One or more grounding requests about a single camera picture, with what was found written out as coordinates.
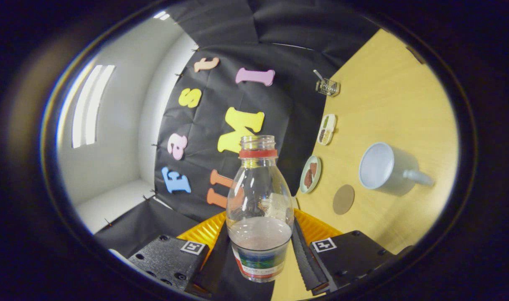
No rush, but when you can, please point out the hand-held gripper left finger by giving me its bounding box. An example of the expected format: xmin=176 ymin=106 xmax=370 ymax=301
xmin=127 ymin=210 xmax=229 ymax=295

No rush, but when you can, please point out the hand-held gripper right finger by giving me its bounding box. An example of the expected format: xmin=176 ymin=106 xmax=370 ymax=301
xmin=291 ymin=208 xmax=399 ymax=295

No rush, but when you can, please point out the brown round coaster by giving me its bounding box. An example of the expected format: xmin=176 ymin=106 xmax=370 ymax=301
xmin=333 ymin=184 xmax=356 ymax=215

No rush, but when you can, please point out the clear juice bottle red ring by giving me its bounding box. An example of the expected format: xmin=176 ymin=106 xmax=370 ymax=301
xmin=226 ymin=135 xmax=295 ymax=283

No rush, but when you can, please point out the white cup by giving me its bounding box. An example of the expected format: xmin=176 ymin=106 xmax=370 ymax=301
xmin=359 ymin=142 xmax=435 ymax=197

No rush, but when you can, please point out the pale green plate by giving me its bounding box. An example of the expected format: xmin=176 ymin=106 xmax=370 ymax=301
xmin=300 ymin=155 xmax=322 ymax=194

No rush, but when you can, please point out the white divided dish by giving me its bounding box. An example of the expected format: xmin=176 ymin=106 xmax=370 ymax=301
xmin=317 ymin=114 xmax=337 ymax=146

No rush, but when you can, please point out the wooden table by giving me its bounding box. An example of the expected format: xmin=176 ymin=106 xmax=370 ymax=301
xmin=271 ymin=28 xmax=459 ymax=301

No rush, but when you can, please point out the large ceiling light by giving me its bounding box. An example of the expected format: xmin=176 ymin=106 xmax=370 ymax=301
xmin=72 ymin=65 xmax=116 ymax=149

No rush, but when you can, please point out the black backdrop cloth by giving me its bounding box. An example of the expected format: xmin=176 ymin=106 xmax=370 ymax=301
xmin=94 ymin=0 xmax=380 ymax=301

